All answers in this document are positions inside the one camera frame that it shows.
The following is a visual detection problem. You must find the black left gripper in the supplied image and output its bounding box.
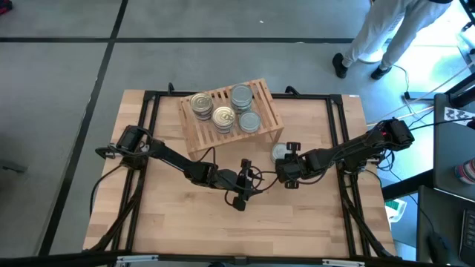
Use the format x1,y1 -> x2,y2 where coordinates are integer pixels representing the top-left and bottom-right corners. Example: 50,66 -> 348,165
207,159 -> 263,211

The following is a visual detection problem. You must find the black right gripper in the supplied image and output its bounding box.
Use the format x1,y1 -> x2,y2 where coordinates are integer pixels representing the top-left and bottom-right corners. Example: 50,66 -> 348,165
275,142 -> 324,189

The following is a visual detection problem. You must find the wooden slatted shelf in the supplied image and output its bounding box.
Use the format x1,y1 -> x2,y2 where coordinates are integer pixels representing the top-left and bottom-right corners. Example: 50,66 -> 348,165
179,77 -> 285,161

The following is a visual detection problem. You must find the white green packet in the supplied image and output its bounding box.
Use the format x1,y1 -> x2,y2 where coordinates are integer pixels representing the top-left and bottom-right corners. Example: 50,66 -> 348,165
384,198 -> 408,223

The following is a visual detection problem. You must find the black desk crossbar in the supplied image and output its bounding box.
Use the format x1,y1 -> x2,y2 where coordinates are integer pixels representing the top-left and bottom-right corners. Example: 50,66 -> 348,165
381,168 -> 435,201

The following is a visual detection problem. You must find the dark grey desk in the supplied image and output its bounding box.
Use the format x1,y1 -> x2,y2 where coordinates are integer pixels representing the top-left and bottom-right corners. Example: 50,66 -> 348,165
432,92 -> 475,203
415,185 -> 475,267

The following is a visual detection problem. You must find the black computer mouse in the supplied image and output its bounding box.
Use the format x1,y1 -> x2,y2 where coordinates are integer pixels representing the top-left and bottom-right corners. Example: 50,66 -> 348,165
426,232 -> 451,263

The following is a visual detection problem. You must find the person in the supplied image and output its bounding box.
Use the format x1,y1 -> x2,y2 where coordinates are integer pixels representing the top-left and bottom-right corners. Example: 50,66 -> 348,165
331,0 -> 454,81

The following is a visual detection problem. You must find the white fiducial marker sheet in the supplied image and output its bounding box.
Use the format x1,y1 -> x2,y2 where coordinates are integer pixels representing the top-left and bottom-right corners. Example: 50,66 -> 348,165
444,106 -> 475,127

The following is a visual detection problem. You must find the striped colourful roll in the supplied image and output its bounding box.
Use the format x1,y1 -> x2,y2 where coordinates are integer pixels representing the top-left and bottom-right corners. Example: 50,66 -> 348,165
454,157 -> 475,186

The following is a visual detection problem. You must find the black keyboard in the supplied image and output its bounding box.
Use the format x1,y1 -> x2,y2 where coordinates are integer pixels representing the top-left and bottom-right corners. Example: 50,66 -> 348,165
459,209 -> 475,257

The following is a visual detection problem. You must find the grey floor object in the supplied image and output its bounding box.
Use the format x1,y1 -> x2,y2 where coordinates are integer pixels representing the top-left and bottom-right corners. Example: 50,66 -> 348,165
0,158 -> 29,174

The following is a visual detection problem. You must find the black metal table frame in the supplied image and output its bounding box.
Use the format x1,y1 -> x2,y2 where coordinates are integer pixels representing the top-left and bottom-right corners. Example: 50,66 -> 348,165
0,82 -> 475,267

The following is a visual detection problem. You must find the silver metal bracket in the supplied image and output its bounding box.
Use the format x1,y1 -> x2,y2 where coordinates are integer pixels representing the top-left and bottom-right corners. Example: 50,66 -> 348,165
321,258 -> 367,267
117,254 -> 160,265

